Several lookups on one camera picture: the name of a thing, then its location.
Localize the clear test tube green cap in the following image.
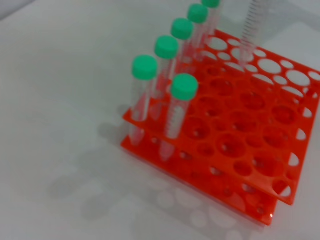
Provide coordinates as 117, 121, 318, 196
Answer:
170, 17, 195, 76
149, 35, 180, 121
201, 0, 222, 38
237, 0, 270, 70
187, 3, 210, 62
128, 54, 159, 148
158, 73, 200, 162

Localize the orange test tube rack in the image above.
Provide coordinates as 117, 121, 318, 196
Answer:
119, 28, 320, 227

